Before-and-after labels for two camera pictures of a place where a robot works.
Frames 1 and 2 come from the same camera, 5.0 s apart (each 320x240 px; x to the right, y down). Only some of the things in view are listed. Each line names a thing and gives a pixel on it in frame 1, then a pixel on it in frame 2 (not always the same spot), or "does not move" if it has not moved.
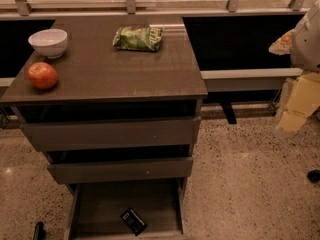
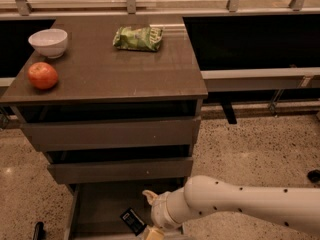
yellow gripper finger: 282,46 to 151,196
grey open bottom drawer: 93,210 does not move
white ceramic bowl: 49,42 does not move
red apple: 42,75 does not move
